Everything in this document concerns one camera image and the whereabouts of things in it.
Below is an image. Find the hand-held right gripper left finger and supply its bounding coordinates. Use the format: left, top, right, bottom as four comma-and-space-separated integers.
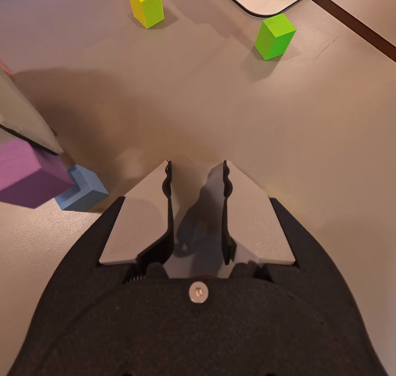
98, 160, 174, 266

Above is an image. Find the purple foam cube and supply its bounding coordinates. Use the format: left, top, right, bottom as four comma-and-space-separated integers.
0, 136, 75, 209

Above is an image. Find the green foam cube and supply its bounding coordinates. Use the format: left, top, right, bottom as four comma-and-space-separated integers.
254, 13, 297, 61

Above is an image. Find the yellow foam cube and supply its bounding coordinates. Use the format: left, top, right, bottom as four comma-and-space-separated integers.
126, 0, 164, 29

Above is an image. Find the light blue foam cube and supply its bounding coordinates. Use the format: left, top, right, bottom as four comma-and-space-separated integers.
55, 165, 110, 212

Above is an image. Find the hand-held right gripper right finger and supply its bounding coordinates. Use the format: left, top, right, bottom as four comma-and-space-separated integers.
221, 160, 296, 269

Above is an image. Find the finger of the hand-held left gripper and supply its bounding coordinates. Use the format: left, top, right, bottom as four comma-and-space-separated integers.
0, 69, 64, 156

